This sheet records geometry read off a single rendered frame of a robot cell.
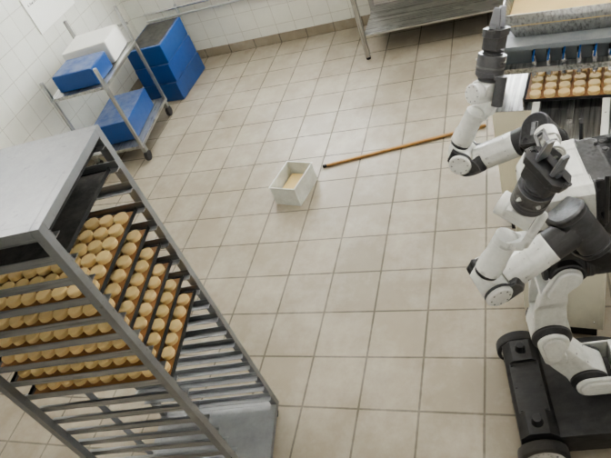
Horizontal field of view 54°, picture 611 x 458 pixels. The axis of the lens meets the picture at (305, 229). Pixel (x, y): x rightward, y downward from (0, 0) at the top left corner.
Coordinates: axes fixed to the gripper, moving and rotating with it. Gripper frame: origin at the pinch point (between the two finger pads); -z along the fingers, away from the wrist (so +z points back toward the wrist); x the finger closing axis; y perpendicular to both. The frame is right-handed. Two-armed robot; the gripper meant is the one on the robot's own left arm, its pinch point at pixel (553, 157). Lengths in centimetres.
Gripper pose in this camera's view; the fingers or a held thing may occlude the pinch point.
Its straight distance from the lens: 141.3
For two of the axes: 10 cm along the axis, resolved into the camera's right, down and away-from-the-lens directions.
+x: -4.8, -7.5, 4.5
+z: 0.1, 5.1, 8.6
